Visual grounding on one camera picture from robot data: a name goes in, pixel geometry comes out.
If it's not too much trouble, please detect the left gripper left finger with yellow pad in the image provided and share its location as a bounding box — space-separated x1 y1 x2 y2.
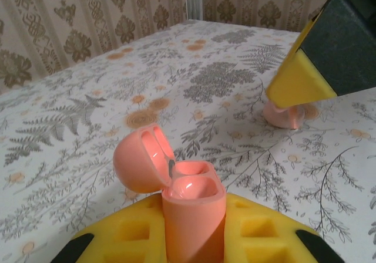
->
58 193 169 263

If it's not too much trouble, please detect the pink wireless earbud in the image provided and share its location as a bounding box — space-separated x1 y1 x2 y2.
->
263 103 306 130

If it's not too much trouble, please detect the floral patterned table cover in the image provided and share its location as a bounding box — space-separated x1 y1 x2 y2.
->
0 19 376 263

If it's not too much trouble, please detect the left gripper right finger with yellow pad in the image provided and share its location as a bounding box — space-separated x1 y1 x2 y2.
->
224 193 347 263

